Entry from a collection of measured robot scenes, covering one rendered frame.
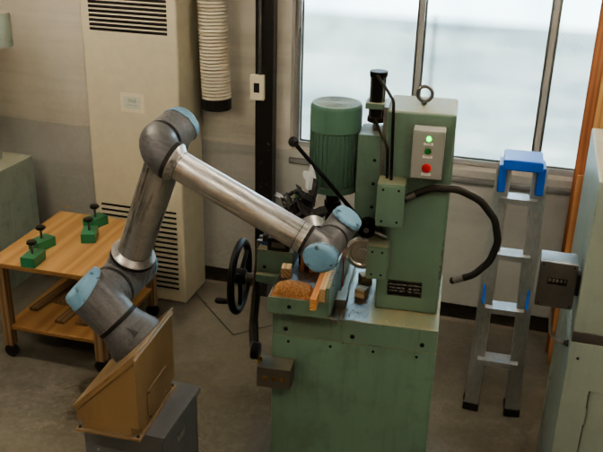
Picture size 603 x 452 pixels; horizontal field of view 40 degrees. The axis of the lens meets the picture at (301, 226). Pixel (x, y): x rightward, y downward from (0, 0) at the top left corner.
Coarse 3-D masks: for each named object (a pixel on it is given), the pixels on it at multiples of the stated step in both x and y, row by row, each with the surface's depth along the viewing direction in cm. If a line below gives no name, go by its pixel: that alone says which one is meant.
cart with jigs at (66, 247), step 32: (64, 224) 419; (96, 224) 414; (0, 256) 382; (32, 256) 372; (64, 256) 384; (96, 256) 385; (0, 288) 384; (64, 288) 425; (32, 320) 398; (64, 320) 395; (96, 352) 384
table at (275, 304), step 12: (264, 276) 296; (276, 276) 295; (300, 276) 289; (312, 276) 289; (336, 288) 289; (276, 300) 275; (288, 300) 274; (300, 300) 273; (276, 312) 276; (288, 312) 276; (300, 312) 275; (312, 312) 274; (324, 312) 273
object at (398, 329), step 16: (352, 288) 303; (352, 304) 292; (368, 304) 292; (288, 320) 286; (304, 320) 284; (320, 320) 283; (352, 320) 281; (368, 320) 281; (384, 320) 282; (400, 320) 282; (416, 320) 282; (432, 320) 282; (304, 336) 287; (320, 336) 286; (336, 336) 284; (352, 336) 283; (368, 336) 282; (384, 336) 281; (400, 336) 279; (416, 336) 278; (432, 336) 277; (432, 352) 280
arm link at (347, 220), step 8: (336, 208) 234; (344, 208) 236; (328, 216) 237; (336, 216) 232; (344, 216) 232; (352, 216) 235; (336, 224) 230; (344, 224) 232; (352, 224) 232; (360, 224) 234; (352, 232) 234
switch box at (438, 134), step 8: (416, 128) 257; (424, 128) 257; (432, 128) 257; (440, 128) 258; (416, 136) 256; (424, 136) 256; (432, 136) 255; (440, 136) 255; (416, 144) 257; (440, 144) 256; (416, 152) 258; (432, 152) 257; (440, 152) 257; (416, 160) 259; (424, 160) 259; (432, 160) 258; (440, 160) 258; (416, 168) 260; (432, 168) 259; (440, 168) 259; (416, 176) 261; (424, 176) 261; (432, 176) 260; (440, 176) 260
